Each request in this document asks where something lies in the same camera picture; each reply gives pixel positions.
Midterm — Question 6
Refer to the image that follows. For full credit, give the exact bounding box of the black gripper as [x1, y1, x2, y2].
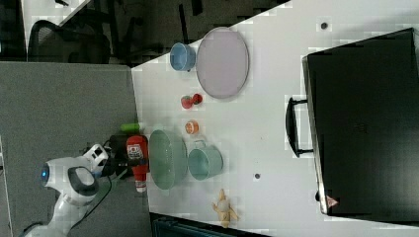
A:
[101, 158, 148, 177]

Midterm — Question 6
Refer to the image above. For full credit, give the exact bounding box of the red ketchup bottle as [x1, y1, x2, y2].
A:
[126, 135, 149, 193]

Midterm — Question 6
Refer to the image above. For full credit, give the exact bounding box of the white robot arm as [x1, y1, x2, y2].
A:
[19, 155, 141, 237]

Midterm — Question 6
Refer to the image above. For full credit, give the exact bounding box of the green plastic strainer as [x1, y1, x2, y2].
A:
[149, 129, 188, 191]

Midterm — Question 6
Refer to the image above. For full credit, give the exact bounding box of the orange slice toy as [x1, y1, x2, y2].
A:
[185, 119, 200, 134]

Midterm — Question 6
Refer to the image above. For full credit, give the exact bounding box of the green metal mug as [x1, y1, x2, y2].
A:
[188, 140, 223, 181]

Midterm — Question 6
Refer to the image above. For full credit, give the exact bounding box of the pink strawberry toy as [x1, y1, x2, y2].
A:
[181, 96, 194, 110]

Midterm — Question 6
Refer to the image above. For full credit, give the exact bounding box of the red strawberry toy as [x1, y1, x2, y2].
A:
[193, 94, 203, 105]

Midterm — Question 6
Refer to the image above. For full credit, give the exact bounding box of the peeled banana toy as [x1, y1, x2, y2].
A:
[211, 189, 239, 228]

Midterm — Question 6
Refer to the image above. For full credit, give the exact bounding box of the large lilac plate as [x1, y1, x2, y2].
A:
[196, 27, 249, 100]

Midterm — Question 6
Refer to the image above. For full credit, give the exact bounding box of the black office chair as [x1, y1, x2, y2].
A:
[28, 20, 111, 64]

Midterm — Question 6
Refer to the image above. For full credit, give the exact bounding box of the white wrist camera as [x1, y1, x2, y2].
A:
[83, 144, 109, 173]

